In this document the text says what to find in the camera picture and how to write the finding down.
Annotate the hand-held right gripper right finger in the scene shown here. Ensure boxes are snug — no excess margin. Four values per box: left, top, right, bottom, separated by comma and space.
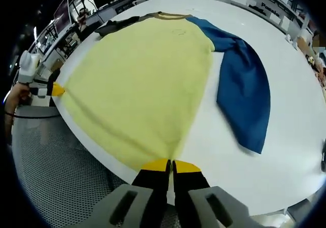
172, 159, 253, 228

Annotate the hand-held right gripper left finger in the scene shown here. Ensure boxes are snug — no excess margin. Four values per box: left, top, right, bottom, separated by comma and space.
90, 158, 172, 228

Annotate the yellow garment with blue sleeve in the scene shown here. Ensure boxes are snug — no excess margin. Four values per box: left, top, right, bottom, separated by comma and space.
52, 12, 271, 168

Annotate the person's left hand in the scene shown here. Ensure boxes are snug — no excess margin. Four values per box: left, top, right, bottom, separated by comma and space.
4, 84, 32, 114

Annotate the grey mesh chair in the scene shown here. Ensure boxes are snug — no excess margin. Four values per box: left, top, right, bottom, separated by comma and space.
11, 103, 184, 228

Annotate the brown cardboard box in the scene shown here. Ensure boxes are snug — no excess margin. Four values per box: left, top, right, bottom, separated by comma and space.
296, 35, 314, 53

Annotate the row of white storage boxes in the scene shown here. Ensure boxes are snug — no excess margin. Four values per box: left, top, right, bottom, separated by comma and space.
231, 0, 291, 28

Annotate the grey metal storage shelf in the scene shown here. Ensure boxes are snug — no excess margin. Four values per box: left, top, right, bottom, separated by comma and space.
230, 0, 306, 33

